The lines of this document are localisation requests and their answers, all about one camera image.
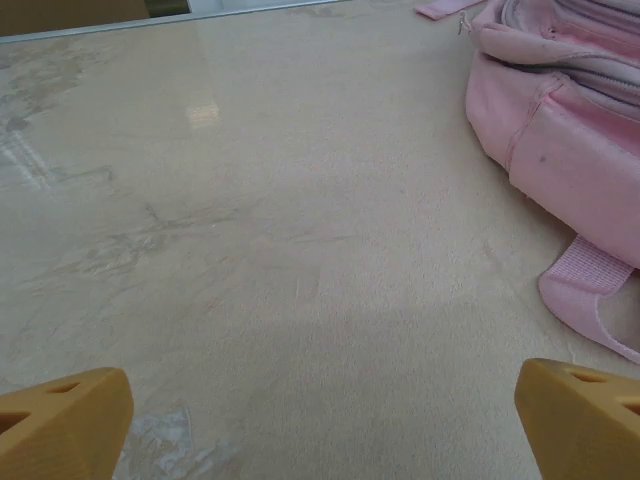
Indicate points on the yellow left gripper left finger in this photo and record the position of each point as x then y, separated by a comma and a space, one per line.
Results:
55, 430

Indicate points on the pink student backpack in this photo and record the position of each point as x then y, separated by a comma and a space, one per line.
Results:
565, 150

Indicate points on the aluminium table frame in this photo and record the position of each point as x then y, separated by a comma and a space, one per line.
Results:
100, 27

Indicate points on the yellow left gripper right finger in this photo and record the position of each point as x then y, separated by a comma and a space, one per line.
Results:
575, 430

